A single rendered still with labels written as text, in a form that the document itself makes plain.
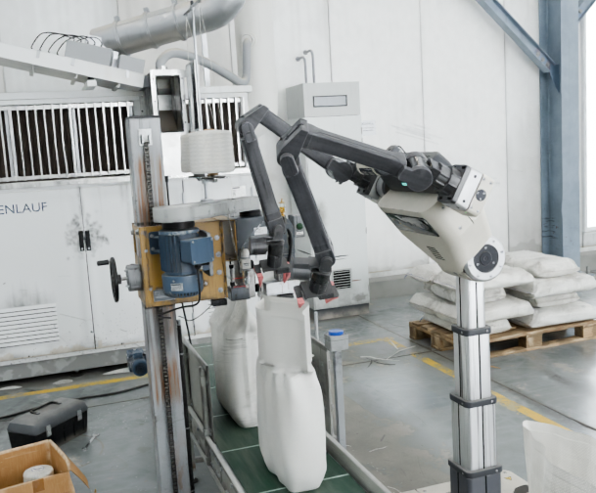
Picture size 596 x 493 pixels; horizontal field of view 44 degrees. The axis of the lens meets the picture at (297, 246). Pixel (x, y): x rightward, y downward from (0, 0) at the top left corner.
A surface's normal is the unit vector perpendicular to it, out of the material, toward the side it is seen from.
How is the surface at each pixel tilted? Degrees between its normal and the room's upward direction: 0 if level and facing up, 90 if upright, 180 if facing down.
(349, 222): 90
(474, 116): 90
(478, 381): 90
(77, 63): 90
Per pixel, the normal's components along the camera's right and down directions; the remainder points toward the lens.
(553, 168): -0.94, 0.10
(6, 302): 0.33, 0.11
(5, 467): 0.55, 0.08
